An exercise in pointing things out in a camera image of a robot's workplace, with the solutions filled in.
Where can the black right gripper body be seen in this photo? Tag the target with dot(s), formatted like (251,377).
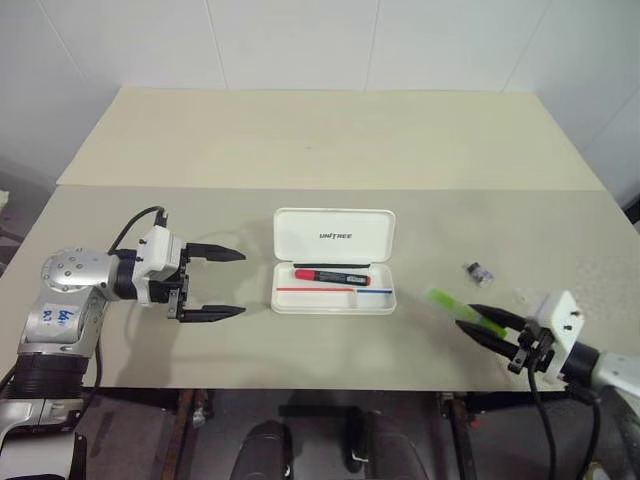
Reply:
(532,347)

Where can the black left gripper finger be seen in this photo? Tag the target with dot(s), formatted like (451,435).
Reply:
(215,253)
(212,313)

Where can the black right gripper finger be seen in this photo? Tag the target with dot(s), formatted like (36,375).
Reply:
(487,337)
(500,316)

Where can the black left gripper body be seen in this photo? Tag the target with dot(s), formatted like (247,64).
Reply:
(162,292)

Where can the green marker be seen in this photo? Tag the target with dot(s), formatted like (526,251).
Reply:
(445,299)

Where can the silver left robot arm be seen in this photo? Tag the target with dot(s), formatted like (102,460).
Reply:
(70,272)

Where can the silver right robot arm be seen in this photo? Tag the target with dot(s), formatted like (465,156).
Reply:
(616,371)

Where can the red marker with black barrel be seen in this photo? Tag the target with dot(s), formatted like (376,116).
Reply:
(306,274)

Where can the white open pencil case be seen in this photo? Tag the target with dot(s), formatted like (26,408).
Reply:
(335,250)

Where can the small black plastic piece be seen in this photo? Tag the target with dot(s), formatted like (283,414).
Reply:
(477,272)

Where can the rusty metal table leg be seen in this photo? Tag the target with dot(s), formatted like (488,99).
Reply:
(192,430)
(457,430)

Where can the dark rounded shape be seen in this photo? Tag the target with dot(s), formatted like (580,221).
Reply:
(392,447)
(264,452)

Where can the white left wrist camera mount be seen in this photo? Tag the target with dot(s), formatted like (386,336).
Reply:
(160,250)

